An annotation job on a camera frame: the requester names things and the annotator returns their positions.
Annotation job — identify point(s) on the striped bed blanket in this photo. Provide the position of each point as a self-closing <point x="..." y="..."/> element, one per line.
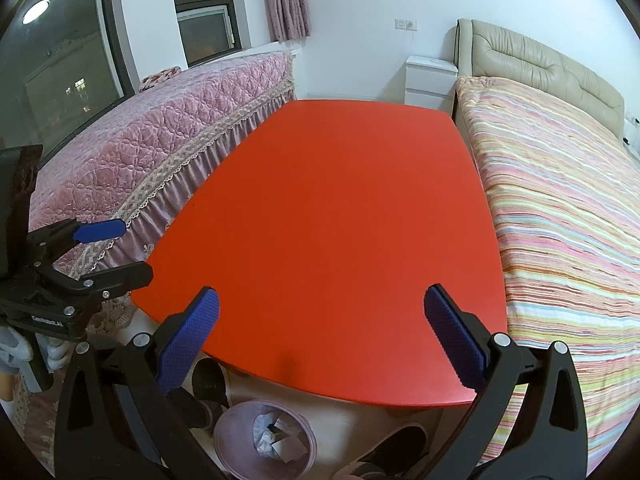
<point x="550" y="235"/>

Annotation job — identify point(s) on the large dark window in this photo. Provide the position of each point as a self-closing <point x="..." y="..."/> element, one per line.
<point x="60" y="60"/>

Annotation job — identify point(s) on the person's left forearm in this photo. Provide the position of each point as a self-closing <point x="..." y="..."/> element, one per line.
<point x="5" y="387"/>

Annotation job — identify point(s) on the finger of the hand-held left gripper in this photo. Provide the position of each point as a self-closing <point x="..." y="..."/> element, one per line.
<point x="120" y="277"/>
<point x="97" y="230"/>

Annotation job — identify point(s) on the small dark framed window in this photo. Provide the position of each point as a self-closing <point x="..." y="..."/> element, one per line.
<point x="205" y="10"/>

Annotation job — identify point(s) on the floral pillow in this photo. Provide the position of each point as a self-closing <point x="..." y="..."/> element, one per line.
<point x="160" y="78"/>

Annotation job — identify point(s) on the white nightstand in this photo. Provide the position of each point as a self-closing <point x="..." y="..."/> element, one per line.
<point x="430" y="80"/>

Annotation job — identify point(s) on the white wall socket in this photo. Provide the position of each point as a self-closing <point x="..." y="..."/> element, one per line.
<point x="406" y="24"/>

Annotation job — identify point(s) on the red table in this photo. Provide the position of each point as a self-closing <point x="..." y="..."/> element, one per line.
<point x="325" y="210"/>

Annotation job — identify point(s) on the person's left hand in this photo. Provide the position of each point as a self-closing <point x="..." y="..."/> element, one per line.
<point x="10" y="352"/>

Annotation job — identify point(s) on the beige padded headboard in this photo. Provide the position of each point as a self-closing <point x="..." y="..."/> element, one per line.
<point x="540" y="65"/>

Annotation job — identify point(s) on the pink quilted lace cover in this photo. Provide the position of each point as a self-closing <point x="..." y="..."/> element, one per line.
<point x="175" y="125"/>

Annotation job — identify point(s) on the black slipper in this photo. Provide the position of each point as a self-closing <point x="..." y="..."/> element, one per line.
<point x="207" y="375"/>
<point x="395" y="450"/>

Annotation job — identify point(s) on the pink trash bin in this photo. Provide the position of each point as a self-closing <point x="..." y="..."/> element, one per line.
<point x="235" y="425"/>

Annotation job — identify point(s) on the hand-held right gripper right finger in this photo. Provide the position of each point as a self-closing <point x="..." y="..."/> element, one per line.
<point x="455" y="340"/>

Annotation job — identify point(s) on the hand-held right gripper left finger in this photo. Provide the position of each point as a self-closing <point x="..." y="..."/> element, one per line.
<point x="187" y="340"/>

